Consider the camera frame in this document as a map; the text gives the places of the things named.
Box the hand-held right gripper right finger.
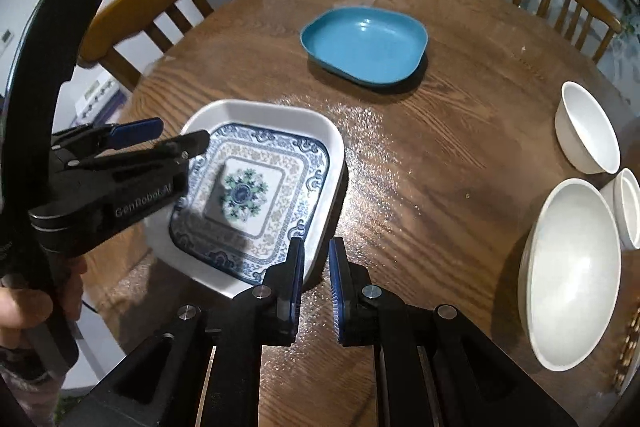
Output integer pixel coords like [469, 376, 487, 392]
[328, 237, 581, 427]

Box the small white bowl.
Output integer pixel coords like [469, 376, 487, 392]
[599, 167, 640, 252]
[554, 81, 622, 175]

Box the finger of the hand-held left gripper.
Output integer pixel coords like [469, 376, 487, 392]
[50, 118, 165, 158]
[55, 130, 211, 172]

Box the person's left forearm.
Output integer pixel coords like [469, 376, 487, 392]
[0, 347, 68, 427]

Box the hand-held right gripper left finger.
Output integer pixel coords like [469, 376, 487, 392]
[60, 237, 306, 427]

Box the white printed box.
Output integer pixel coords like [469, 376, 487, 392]
[72, 69, 133, 128]

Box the white blue patterned square plate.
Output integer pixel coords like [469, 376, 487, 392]
[142, 99, 348, 300]

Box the wooden bead trivet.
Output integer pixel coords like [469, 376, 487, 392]
[612, 307, 640, 395]

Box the person's left hand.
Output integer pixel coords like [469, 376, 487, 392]
[0, 255, 88, 352]

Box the green vine plant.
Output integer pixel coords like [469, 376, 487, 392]
[616, 0, 640, 55]

